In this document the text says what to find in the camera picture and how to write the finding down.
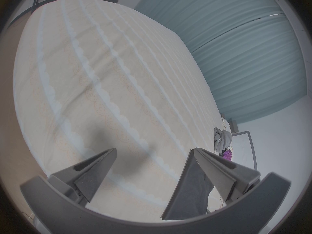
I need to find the purple garment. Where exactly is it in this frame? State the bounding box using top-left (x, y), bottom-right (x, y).
top-left (221, 149), bottom-right (233, 162)

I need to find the black T-shirt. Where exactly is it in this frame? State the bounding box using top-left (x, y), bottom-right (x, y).
top-left (161, 149), bottom-right (215, 221)

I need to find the bed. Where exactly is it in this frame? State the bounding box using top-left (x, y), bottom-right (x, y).
top-left (12, 0), bottom-right (258, 222)

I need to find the white printed pillow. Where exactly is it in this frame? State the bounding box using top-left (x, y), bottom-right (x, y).
top-left (221, 116), bottom-right (231, 132)

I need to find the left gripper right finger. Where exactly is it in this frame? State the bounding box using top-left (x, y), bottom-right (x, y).
top-left (194, 148), bottom-right (261, 203)

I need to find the grey garment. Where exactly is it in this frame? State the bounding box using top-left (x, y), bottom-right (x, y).
top-left (214, 127), bottom-right (233, 153)

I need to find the blue-green curtain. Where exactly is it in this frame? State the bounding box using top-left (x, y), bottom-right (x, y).
top-left (191, 14), bottom-right (308, 124)
top-left (134, 0), bottom-right (286, 53)

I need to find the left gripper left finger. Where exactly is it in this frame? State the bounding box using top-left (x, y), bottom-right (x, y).
top-left (49, 148), bottom-right (117, 203)

